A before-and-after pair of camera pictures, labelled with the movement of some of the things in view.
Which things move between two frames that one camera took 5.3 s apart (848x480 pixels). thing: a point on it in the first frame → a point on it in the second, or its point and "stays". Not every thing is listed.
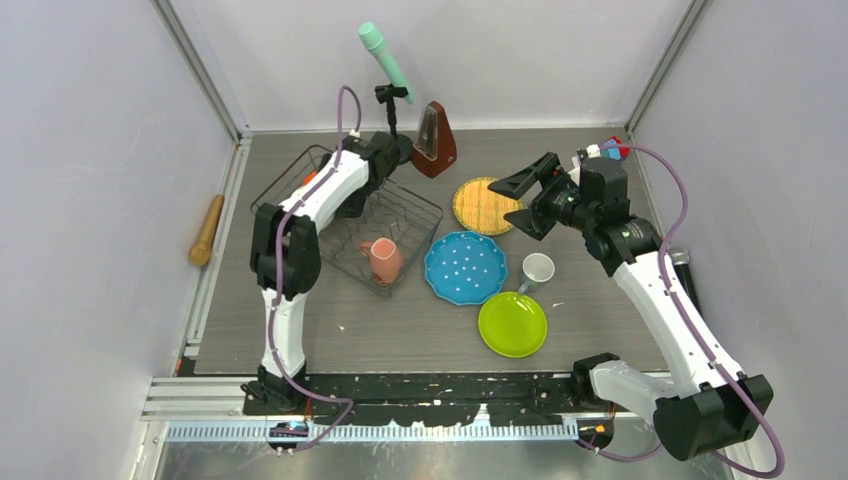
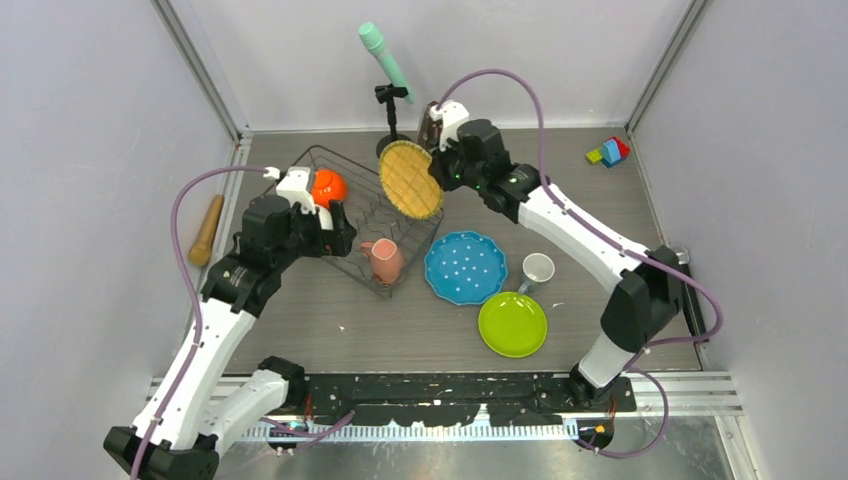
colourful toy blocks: (620, 154) stays
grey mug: (537, 267) stays
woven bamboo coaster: (481, 210) → (405, 172)
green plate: (512, 324) stays
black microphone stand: (390, 93) stays
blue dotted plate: (465, 267) stays
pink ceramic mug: (386, 260) stays
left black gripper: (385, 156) → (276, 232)
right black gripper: (519, 184) → (438, 164)
